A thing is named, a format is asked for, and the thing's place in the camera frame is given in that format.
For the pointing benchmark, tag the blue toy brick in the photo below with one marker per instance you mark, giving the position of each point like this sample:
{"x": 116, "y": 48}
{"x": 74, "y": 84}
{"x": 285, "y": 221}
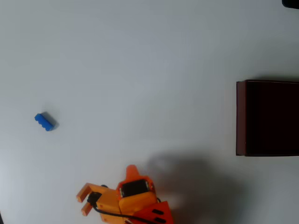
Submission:
{"x": 45, "y": 121}

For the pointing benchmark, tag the light orange camera mount bracket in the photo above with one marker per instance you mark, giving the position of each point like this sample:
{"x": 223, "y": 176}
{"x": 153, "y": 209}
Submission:
{"x": 108, "y": 200}

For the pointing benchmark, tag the black rounded object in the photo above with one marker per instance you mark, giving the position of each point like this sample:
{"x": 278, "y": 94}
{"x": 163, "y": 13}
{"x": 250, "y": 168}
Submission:
{"x": 292, "y": 3}

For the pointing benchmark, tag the orange gripper with servo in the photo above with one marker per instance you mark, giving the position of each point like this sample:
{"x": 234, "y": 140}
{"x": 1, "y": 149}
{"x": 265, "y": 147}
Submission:
{"x": 138, "y": 202}

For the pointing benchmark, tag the red-orange robot arm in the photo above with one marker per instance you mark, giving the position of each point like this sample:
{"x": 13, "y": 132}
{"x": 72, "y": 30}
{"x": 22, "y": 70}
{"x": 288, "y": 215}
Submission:
{"x": 166, "y": 206}

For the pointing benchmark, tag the dark red box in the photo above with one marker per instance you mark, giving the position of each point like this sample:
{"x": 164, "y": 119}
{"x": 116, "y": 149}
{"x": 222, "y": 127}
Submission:
{"x": 268, "y": 119}

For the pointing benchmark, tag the small black camera module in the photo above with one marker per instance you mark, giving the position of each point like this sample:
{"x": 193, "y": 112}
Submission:
{"x": 93, "y": 198}

